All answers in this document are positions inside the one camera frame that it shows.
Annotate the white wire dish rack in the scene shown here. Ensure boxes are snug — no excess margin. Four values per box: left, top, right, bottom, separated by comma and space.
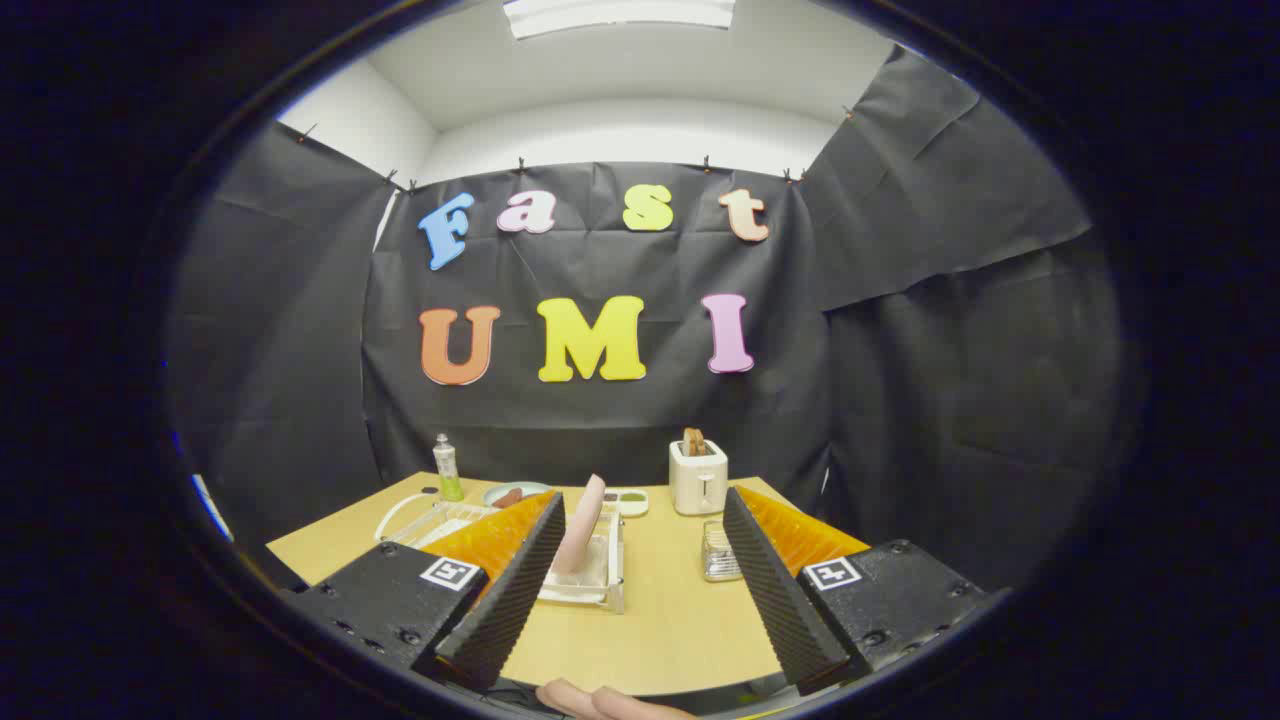
375, 488, 627, 615

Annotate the light blue small plate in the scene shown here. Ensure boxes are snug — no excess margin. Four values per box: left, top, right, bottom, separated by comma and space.
483, 481, 553, 509

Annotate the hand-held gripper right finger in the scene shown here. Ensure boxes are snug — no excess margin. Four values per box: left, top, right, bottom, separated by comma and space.
722, 486, 989, 698

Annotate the pink plate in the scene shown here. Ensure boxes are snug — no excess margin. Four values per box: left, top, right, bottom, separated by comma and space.
552, 474, 607, 578

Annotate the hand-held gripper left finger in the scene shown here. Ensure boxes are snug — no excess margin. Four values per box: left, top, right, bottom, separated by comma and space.
285, 489, 568, 693

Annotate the green tube with white cap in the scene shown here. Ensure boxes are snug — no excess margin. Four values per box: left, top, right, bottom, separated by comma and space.
433, 433, 466, 503

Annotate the cream toaster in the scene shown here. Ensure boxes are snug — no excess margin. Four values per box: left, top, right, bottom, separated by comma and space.
669, 440, 729, 517

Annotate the black backdrop cloth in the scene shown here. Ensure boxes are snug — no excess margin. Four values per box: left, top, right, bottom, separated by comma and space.
165, 45, 1126, 601

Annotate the clear wire basket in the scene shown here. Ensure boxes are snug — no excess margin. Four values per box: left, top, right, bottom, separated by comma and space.
701, 519, 744, 583

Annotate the ceiling light panel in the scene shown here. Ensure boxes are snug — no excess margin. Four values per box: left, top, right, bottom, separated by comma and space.
503, 0, 737, 41

